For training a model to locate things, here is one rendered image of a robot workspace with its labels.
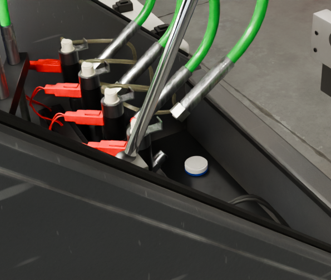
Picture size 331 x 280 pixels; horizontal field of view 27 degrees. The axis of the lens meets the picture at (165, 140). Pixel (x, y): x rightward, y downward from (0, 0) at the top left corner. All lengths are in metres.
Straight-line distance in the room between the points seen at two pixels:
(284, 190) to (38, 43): 0.43
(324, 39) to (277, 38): 2.03
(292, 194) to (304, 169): 0.04
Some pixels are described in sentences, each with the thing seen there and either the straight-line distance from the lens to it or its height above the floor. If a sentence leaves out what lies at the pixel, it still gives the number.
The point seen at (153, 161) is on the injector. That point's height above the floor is 1.05.
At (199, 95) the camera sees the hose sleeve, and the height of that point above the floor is 1.12.
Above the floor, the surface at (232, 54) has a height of 1.16.
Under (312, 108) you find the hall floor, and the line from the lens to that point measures 2.85.
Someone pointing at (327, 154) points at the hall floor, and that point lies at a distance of 2.61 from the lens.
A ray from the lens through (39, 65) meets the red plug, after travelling 1.05.
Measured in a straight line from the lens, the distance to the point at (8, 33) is 0.98.
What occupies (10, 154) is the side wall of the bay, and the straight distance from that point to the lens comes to 0.35.
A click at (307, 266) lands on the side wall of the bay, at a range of 0.54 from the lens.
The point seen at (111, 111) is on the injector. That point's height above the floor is 1.09.
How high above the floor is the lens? 1.58
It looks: 36 degrees down
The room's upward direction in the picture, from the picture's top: 4 degrees counter-clockwise
